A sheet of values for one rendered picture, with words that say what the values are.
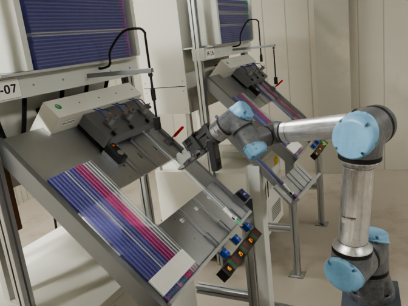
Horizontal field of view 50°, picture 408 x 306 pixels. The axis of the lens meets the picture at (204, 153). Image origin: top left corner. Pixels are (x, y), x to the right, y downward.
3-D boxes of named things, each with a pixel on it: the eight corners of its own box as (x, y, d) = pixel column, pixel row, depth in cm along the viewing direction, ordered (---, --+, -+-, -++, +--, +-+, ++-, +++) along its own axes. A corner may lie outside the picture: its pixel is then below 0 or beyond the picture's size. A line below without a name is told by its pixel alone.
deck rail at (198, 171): (243, 220, 181) (252, 211, 178) (241, 222, 180) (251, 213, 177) (124, 110, 192) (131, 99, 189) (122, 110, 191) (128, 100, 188)
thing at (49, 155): (176, 160, 186) (182, 152, 183) (68, 224, 129) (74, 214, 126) (122, 110, 191) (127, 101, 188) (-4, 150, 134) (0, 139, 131)
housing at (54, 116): (127, 118, 191) (142, 94, 184) (44, 147, 149) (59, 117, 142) (115, 106, 192) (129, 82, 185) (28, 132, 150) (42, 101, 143)
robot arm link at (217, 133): (234, 132, 153) (225, 138, 146) (225, 139, 156) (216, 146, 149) (221, 116, 154) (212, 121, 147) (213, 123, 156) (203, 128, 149)
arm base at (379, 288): (393, 282, 148) (393, 256, 146) (396, 309, 135) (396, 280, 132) (346, 278, 153) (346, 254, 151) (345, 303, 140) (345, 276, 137)
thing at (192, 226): (243, 216, 179) (248, 211, 177) (160, 309, 122) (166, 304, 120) (209, 185, 182) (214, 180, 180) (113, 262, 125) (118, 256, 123)
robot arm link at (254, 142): (279, 144, 147) (261, 118, 149) (260, 152, 139) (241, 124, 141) (265, 155, 152) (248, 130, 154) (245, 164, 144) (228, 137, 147)
